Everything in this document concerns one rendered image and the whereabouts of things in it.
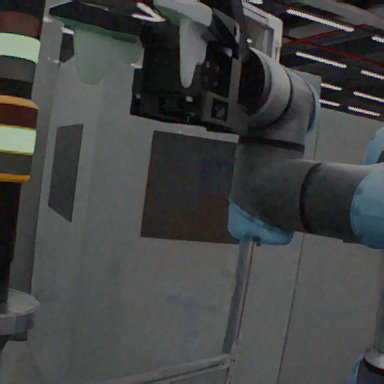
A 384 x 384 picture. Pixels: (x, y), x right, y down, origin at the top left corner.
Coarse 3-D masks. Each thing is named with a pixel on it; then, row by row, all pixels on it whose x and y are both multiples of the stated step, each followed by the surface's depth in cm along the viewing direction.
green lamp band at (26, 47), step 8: (0, 40) 30; (8, 40) 30; (16, 40) 30; (24, 40) 31; (32, 40) 31; (0, 48) 30; (8, 48) 30; (16, 48) 30; (24, 48) 31; (32, 48) 31; (24, 56) 31; (32, 56) 31
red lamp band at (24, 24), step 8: (0, 16) 30; (8, 16) 30; (16, 16) 30; (24, 16) 30; (32, 16) 31; (0, 24) 30; (8, 24) 30; (16, 24) 30; (24, 24) 30; (32, 24) 31; (40, 24) 31; (16, 32) 30; (24, 32) 30; (32, 32) 31; (40, 32) 32; (40, 40) 32
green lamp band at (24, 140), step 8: (0, 128) 30; (8, 128) 30; (0, 136) 30; (8, 136) 30; (16, 136) 31; (24, 136) 31; (32, 136) 32; (0, 144) 30; (8, 144) 30; (16, 144) 31; (24, 144) 31; (32, 144) 32
